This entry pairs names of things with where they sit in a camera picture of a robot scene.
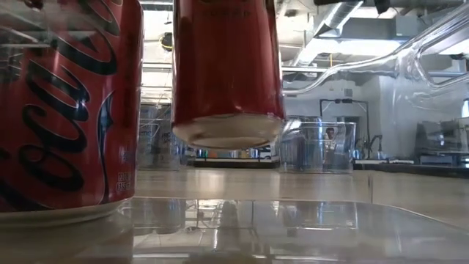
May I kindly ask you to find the clear plastic bin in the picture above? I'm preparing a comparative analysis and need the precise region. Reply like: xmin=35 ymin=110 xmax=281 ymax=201
xmin=0 ymin=0 xmax=469 ymax=264
xmin=137 ymin=104 xmax=181 ymax=172
xmin=284 ymin=121 xmax=357 ymax=175

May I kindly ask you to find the person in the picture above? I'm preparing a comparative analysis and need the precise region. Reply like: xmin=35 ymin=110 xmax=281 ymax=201
xmin=323 ymin=126 xmax=337 ymax=162

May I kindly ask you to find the silver ventilation duct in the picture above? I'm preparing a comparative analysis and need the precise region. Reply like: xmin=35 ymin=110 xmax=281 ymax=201
xmin=289 ymin=0 xmax=366 ymax=69

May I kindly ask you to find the black station frame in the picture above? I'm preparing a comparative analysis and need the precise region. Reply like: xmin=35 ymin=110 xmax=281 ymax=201
xmin=319 ymin=98 xmax=371 ymax=147

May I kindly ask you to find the black aluminium table frame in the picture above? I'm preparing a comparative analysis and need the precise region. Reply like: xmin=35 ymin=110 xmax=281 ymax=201
xmin=137 ymin=159 xmax=469 ymax=180

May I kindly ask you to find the black round device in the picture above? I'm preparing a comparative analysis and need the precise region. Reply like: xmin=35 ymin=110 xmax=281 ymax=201
xmin=160 ymin=32 xmax=174 ymax=51

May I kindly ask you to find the red Coke Zero can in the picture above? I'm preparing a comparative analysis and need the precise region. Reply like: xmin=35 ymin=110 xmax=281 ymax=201
xmin=0 ymin=0 xmax=144 ymax=225
xmin=171 ymin=0 xmax=286 ymax=150

